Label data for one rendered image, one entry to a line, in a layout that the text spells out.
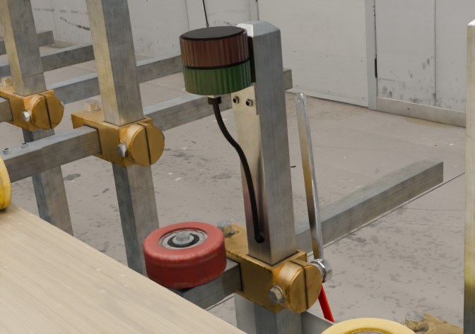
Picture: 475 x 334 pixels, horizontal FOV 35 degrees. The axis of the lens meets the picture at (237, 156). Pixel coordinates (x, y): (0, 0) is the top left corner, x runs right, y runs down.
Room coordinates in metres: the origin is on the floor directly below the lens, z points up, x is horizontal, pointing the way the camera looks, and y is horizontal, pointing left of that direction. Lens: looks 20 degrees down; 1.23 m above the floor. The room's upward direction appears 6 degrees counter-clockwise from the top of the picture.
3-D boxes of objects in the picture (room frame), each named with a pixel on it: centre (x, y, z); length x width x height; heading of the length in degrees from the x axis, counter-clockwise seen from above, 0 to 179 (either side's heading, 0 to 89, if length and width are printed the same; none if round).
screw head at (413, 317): (0.55, -0.14, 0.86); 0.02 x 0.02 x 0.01
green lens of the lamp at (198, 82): (0.65, 0.01, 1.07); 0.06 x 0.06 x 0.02
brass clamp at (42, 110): (1.09, 0.31, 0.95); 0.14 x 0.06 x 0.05; 39
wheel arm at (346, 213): (0.79, -0.09, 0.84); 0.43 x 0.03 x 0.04; 129
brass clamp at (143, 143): (0.89, 0.15, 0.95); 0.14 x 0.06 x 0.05; 39
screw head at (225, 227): (0.74, 0.02, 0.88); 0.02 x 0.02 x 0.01
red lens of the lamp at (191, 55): (0.65, 0.01, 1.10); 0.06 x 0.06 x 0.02
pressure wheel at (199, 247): (0.66, 0.06, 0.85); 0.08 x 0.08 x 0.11
